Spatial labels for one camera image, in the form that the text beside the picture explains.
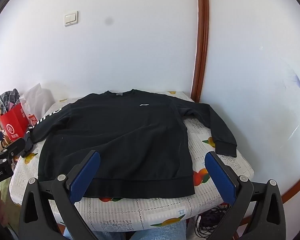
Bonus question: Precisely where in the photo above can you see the green cloth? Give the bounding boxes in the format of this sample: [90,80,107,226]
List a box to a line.
[0,177,23,230]

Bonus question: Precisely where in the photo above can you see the person's blue jeans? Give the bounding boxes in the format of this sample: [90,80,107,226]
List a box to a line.
[92,221,187,240]

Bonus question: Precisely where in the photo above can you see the white light switch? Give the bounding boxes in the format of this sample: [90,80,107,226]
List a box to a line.
[64,11,79,27]

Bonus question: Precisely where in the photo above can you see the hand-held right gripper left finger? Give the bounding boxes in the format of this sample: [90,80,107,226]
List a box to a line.
[19,150,102,240]

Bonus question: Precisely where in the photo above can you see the black sweatshirt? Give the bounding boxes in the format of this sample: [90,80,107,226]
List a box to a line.
[26,89,238,200]

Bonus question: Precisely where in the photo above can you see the wooden door frame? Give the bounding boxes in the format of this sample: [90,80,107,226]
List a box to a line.
[190,0,300,205]

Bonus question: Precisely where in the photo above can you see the fruit print tablecloth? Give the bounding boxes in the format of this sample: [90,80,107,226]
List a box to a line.
[9,90,255,231]

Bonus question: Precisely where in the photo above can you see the large red paper bag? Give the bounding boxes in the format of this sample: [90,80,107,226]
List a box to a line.
[0,102,30,142]

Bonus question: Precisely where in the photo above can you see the white plastic bag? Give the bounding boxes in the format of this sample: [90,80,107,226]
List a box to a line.
[19,83,53,120]

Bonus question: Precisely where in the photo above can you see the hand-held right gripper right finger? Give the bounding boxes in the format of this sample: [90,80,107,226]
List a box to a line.
[204,151,290,240]

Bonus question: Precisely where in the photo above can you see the black cable bundle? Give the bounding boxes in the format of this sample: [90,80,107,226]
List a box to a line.
[194,202,232,239]

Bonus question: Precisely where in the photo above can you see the small red paper bag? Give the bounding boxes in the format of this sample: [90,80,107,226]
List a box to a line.
[27,114,38,128]

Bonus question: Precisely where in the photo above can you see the grey checked cloth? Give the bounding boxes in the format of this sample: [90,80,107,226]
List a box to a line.
[0,88,21,115]

